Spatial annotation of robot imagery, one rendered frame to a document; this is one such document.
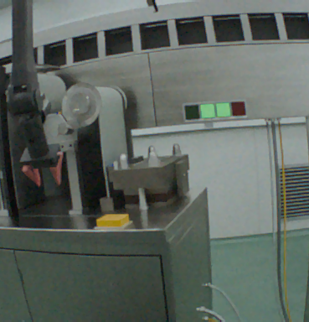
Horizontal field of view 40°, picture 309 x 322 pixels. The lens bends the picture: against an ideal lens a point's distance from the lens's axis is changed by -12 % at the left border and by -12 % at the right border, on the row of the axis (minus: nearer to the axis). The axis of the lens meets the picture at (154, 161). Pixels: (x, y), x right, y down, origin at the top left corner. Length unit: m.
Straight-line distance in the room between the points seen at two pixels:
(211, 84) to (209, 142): 2.39
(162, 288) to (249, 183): 2.93
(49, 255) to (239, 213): 2.98
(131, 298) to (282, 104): 0.92
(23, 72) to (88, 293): 0.69
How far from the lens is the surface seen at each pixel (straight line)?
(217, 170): 4.13
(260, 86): 1.73
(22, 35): 1.06
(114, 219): 1.25
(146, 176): 1.44
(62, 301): 1.42
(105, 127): 1.55
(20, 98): 1.05
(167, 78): 1.78
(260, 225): 4.19
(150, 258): 1.25
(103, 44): 1.89
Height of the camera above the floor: 1.17
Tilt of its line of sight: 5 degrees down
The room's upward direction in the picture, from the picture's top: 6 degrees counter-clockwise
